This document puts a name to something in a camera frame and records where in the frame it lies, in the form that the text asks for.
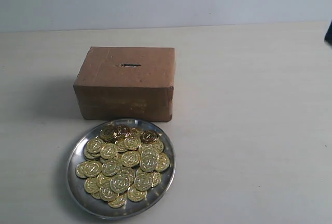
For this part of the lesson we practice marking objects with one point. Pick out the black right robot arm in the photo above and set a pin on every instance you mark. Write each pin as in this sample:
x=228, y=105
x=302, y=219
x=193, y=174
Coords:
x=328, y=35

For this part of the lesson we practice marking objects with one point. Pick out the gold coin far left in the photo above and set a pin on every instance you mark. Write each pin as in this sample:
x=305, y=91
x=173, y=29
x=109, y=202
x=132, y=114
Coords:
x=80, y=170

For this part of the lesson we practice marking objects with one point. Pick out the brown cardboard slotted box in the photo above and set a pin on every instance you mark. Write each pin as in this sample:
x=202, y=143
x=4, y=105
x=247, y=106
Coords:
x=127, y=82

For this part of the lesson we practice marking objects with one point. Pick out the dark gold coin top right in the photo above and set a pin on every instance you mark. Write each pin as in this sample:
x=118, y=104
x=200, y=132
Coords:
x=148, y=136

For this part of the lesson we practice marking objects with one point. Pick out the gold coin centre right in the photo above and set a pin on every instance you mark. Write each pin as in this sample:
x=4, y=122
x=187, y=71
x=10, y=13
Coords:
x=148, y=163

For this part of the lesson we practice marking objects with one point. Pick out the gold coin upper left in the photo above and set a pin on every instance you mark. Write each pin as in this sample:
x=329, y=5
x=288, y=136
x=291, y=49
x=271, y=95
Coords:
x=94, y=145

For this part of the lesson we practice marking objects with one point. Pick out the round steel plate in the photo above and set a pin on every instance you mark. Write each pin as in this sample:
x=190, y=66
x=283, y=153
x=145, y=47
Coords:
x=100, y=209

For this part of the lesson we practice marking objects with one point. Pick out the dark gold coin top middle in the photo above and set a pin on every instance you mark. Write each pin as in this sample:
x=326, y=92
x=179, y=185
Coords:
x=121, y=131

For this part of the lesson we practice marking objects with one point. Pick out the dark gold coin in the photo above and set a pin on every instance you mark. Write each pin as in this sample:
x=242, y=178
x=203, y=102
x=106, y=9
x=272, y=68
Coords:
x=107, y=134
x=148, y=136
x=121, y=131

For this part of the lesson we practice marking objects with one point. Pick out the dark gold coin top left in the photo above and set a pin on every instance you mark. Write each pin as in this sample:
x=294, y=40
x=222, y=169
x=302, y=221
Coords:
x=107, y=134

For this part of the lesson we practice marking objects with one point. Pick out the gold coin bottom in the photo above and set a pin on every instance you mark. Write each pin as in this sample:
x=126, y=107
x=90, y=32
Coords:
x=119, y=201

